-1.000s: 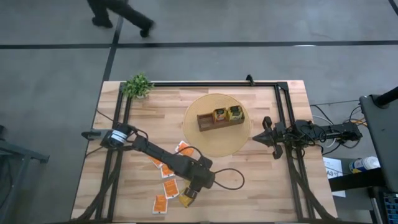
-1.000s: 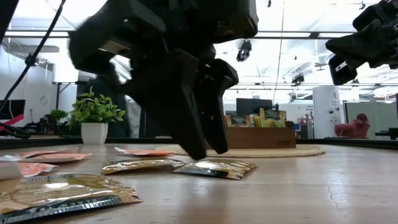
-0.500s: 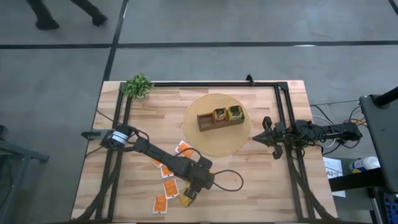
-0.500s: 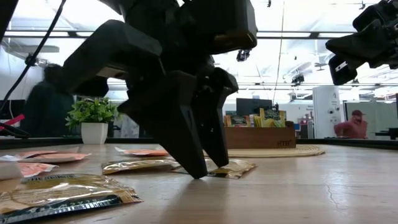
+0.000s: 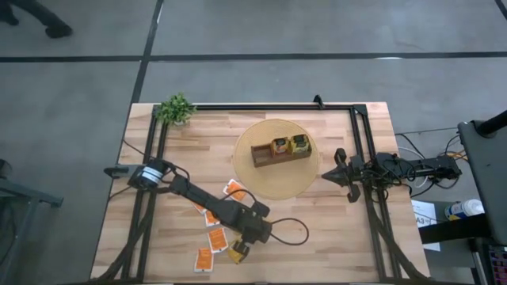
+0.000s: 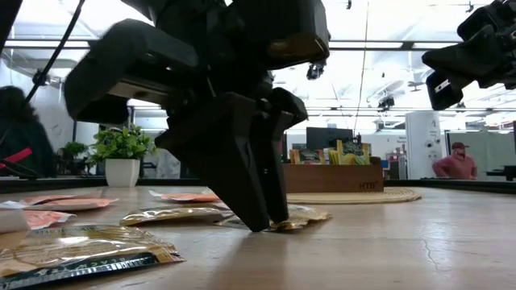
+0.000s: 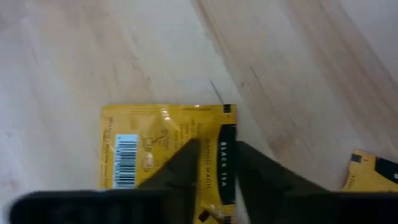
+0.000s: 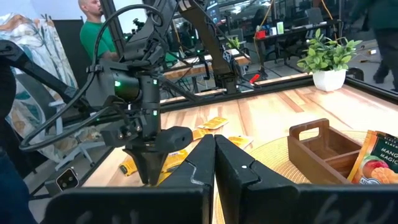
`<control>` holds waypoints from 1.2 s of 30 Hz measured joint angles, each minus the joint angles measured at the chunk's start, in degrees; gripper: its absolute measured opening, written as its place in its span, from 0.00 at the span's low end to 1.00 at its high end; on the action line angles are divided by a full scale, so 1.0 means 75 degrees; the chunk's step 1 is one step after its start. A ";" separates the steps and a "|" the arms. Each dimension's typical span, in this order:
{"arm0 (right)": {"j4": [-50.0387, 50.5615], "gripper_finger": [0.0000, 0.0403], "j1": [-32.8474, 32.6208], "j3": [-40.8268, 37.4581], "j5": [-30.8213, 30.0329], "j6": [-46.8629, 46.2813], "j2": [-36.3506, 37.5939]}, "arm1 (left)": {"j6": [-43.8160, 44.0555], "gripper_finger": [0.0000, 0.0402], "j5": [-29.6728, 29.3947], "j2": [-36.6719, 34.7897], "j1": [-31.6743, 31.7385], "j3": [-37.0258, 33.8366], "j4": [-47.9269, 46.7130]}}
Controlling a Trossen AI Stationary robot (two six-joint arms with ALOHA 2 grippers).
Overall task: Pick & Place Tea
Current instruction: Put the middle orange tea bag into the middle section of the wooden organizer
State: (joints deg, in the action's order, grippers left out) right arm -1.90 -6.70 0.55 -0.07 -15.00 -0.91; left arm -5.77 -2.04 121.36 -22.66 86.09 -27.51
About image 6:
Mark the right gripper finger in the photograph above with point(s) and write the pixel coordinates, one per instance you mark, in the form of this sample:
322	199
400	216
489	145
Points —
451	67
459	53

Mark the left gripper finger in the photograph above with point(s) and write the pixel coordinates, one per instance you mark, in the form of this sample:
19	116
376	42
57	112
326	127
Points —
278	161
225	161

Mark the wooden tea organizer box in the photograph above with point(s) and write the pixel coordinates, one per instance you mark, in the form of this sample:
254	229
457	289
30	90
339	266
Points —
330	179

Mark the green tea packet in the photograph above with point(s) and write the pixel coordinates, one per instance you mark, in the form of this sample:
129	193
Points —
354	155

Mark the round woven placemat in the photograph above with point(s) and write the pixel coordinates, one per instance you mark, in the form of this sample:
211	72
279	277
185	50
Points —
354	197

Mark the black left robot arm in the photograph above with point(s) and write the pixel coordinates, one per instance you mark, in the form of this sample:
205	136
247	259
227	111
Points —
189	24

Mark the black beam with light strips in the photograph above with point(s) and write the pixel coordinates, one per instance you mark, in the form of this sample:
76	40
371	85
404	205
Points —
407	45

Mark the black computer monitor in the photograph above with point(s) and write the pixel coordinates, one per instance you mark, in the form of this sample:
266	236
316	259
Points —
328	137

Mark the black ceiling spotlight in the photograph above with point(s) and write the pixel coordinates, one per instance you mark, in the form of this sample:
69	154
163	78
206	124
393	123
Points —
315	71
40	78
386	102

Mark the person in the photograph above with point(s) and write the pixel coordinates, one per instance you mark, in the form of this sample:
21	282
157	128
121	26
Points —
24	133
455	167

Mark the green plant in white pot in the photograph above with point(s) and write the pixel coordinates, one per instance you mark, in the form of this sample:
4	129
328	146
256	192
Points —
122	173

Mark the small background potted plant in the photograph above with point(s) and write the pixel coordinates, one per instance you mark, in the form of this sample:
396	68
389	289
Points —
76	150

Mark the blue bin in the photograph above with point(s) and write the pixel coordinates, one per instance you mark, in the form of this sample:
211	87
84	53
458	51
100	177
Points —
385	164

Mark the small red object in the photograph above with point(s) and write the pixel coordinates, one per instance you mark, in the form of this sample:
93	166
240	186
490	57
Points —
16	157

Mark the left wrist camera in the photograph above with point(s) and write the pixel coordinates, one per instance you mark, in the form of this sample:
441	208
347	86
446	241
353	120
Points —
282	20

